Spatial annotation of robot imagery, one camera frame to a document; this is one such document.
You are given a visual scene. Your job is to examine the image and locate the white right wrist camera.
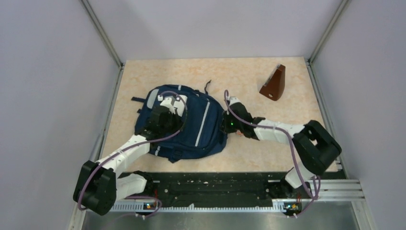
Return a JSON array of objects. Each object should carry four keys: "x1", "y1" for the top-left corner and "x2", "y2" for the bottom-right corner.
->
[{"x1": 228, "y1": 96, "x2": 241, "y2": 106}]

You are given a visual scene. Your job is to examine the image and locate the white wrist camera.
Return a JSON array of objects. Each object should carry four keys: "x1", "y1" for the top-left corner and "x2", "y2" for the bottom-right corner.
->
[
  {"x1": 157, "y1": 95, "x2": 186, "y2": 117},
  {"x1": 228, "y1": 96, "x2": 241, "y2": 106}
]

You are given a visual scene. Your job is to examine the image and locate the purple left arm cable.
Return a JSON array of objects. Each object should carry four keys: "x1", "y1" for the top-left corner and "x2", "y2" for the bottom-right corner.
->
[{"x1": 78, "y1": 91, "x2": 188, "y2": 212}]

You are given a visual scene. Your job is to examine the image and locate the brown wooden metronome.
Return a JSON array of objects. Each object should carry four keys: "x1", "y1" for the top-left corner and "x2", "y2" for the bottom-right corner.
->
[{"x1": 259, "y1": 64, "x2": 286, "y2": 101}]

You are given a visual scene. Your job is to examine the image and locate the aluminium frame rail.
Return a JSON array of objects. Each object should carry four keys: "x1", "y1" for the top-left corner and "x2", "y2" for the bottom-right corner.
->
[{"x1": 110, "y1": 180, "x2": 364, "y2": 214}]

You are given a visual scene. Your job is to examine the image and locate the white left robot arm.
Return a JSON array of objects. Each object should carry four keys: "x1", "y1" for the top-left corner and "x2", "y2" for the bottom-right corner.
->
[{"x1": 73, "y1": 105, "x2": 188, "y2": 216}]

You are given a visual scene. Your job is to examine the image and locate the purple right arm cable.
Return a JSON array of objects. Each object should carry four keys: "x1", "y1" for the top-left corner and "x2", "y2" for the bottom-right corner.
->
[{"x1": 223, "y1": 90, "x2": 322, "y2": 217}]

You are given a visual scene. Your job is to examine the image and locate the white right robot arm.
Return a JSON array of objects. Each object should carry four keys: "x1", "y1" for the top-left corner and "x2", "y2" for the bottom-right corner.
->
[{"x1": 224, "y1": 97, "x2": 342, "y2": 197}]

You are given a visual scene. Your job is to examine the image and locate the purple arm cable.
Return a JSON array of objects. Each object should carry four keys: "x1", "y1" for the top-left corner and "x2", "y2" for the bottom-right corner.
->
[
  {"x1": 78, "y1": 91, "x2": 188, "y2": 212},
  {"x1": 223, "y1": 90, "x2": 322, "y2": 217}
]

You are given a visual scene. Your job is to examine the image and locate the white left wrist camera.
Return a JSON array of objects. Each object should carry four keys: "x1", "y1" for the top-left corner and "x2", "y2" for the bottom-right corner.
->
[{"x1": 157, "y1": 95, "x2": 186, "y2": 117}]

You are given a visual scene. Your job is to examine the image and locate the navy blue student backpack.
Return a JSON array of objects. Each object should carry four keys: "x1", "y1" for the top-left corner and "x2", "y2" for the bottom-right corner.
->
[{"x1": 132, "y1": 84, "x2": 227, "y2": 163}]

